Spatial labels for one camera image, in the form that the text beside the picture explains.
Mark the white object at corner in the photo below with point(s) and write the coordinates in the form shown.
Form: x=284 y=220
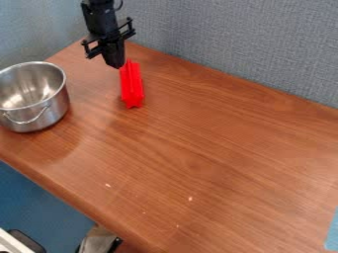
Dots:
x=10 y=245

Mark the black object at bottom left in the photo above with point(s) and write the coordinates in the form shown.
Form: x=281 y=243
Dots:
x=29 y=242

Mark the red star-shaped block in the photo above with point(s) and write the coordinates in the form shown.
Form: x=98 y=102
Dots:
x=130 y=84

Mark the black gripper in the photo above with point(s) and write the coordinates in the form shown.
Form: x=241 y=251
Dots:
x=109 y=45

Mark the stainless steel pot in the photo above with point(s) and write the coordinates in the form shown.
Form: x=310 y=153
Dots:
x=33 y=98

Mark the grey table leg bracket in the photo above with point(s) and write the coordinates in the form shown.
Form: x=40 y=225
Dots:
x=98 y=241

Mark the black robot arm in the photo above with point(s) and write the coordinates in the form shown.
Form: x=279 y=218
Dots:
x=106 y=32

